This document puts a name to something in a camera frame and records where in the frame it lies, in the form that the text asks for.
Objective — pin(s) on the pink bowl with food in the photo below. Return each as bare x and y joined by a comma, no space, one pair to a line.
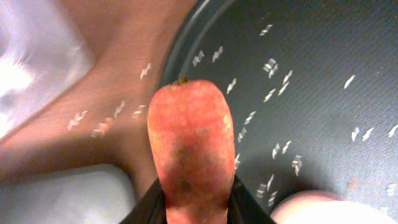
316,206

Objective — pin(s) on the orange carrot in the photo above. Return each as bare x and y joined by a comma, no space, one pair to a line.
191,135

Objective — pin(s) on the clear plastic bin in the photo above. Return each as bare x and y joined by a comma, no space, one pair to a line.
42,55

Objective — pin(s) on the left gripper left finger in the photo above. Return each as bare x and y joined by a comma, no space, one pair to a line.
150,209

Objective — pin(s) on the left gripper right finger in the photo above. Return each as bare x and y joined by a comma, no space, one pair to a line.
243,208

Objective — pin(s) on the black rectangular tray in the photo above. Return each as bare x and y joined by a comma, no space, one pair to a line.
94,194

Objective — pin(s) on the round black serving tray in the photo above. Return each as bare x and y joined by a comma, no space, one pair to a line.
312,89

